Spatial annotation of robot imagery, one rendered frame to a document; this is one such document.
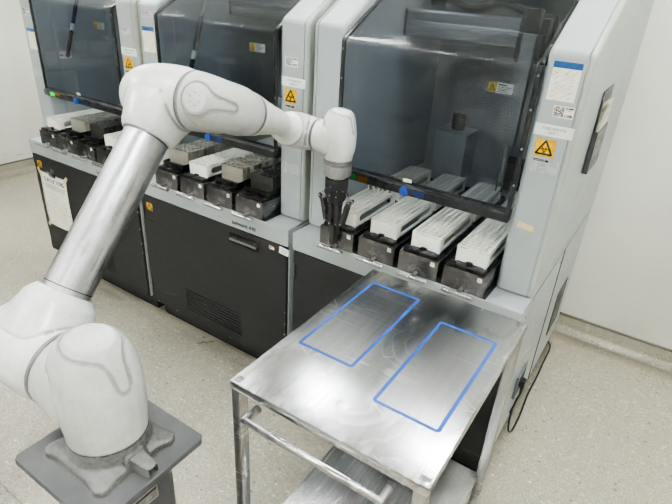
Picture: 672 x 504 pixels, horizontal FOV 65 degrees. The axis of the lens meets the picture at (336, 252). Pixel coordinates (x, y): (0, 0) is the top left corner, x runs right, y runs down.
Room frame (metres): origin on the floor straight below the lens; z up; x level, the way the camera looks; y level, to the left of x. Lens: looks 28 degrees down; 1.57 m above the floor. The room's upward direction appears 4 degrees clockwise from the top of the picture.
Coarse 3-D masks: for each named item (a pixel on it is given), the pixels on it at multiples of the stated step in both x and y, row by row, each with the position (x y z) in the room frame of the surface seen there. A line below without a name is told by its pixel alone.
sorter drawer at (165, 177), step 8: (160, 168) 2.11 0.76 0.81; (168, 168) 2.10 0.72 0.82; (176, 168) 2.14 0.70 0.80; (160, 176) 2.11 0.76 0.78; (168, 176) 2.08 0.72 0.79; (176, 176) 2.05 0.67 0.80; (152, 184) 2.07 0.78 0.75; (160, 184) 2.11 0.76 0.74; (168, 184) 2.08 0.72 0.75; (176, 184) 2.05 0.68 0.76
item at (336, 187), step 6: (330, 180) 1.58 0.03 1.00; (336, 180) 1.58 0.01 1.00; (342, 180) 1.58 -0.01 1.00; (348, 180) 1.61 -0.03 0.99; (330, 186) 1.58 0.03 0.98; (336, 186) 1.57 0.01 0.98; (342, 186) 1.58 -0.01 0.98; (330, 192) 1.61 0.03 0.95; (336, 192) 1.60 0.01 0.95; (342, 192) 1.59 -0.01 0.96; (342, 198) 1.58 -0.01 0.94
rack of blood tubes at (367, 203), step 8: (360, 192) 1.84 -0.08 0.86; (368, 192) 1.85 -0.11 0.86; (376, 192) 1.85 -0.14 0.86; (384, 192) 1.86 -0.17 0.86; (392, 192) 1.86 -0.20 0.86; (360, 200) 1.76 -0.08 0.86; (368, 200) 1.77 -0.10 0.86; (376, 200) 1.77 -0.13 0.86; (384, 200) 1.80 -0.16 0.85; (392, 200) 1.86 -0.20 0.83; (352, 208) 1.69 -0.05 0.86; (360, 208) 1.69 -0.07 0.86; (368, 208) 1.70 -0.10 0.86; (376, 208) 1.79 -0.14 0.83; (384, 208) 1.81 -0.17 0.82; (352, 216) 1.64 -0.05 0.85; (360, 216) 1.75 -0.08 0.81; (368, 216) 1.71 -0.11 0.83; (352, 224) 1.64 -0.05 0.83; (360, 224) 1.66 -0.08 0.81
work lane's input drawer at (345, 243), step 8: (344, 224) 1.65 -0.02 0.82; (368, 224) 1.69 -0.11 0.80; (320, 232) 1.66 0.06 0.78; (328, 232) 1.64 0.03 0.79; (344, 232) 1.61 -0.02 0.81; (352, 232) 1.61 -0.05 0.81; (360, 232) 1.63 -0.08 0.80; (320, 240) 1.66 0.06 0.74; (328, 240) 1.64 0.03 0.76; (344, 240) 1.61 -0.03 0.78; (352, 240) 1.59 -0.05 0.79; (328, 248) 1.59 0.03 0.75; (344, 248) 1.61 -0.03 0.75; (352, 248) 1.59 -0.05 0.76
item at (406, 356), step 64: (320, 320) 1.07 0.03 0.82; (384, 320) 1.09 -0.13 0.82; (448, 320) 1.11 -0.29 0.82; (512, 320) 1.12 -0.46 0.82; (256, 384) 0.83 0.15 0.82; (320, 384) 0.84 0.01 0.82; (384, 384) 0.86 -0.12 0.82; (448, 384) 0.87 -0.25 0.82; (384, 448) 0.69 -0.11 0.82; (448, 448) 0.70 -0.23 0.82
